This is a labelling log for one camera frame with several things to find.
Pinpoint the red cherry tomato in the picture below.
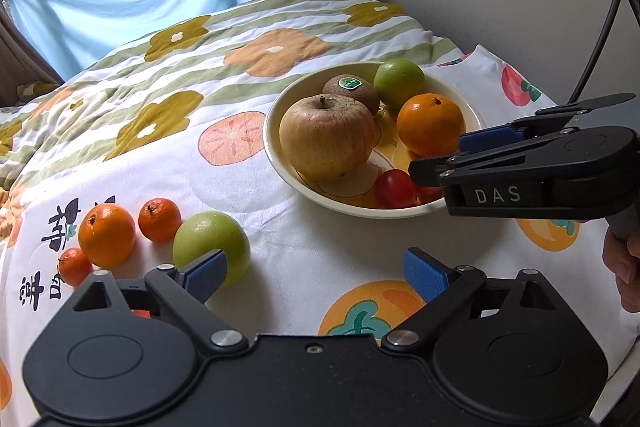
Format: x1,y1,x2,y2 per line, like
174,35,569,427
373,169,418,210
416,187,442,205

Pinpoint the green apple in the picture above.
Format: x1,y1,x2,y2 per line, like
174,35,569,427
373,59,427,110
172,210,250,288

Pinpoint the large orange back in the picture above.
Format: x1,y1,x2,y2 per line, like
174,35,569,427
78,203,136,270

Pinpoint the wrinkled red-yellow apple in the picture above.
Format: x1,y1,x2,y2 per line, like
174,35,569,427
279,95,376,181

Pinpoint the white persimmon print cloth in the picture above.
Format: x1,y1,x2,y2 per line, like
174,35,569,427
0,44,640,427

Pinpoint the brown kiwi with sticker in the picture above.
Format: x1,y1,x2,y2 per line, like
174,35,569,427
322,74,380,115

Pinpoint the floral striped quilt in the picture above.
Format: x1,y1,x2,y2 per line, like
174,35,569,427
1,0,461,193

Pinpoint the floral pillow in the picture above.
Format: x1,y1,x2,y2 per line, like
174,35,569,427
16,80,58,103

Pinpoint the large orange front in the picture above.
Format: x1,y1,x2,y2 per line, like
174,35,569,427
396,94,466,158

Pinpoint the brown curtain left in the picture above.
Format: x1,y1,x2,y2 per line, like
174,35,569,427
0,9,63,108

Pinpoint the small mandarin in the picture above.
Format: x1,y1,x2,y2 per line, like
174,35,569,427
138,198,182,243
58,247,93,287

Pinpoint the red cherry tomato hidden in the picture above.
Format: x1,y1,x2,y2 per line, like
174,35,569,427
131,310,151,319

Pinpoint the large orange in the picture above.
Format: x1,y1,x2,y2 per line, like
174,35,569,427
396,94,466,158
78,203,136,270

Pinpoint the right hand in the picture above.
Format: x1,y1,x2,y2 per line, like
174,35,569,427
603,229,640,313

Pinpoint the black cable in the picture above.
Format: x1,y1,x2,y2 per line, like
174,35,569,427
566,0,633,104

